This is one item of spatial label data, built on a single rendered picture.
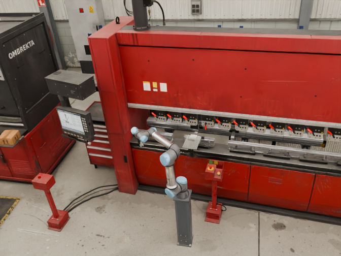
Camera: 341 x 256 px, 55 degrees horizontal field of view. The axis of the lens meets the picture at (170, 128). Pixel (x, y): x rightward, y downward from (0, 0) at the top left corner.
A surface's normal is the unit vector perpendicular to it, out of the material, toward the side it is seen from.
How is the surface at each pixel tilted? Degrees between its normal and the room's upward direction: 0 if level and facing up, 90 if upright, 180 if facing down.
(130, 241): 0
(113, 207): 0
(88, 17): 90
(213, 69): 90
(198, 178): 90
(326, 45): 90
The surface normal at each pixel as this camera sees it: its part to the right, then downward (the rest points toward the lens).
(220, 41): -0.29, 0.54
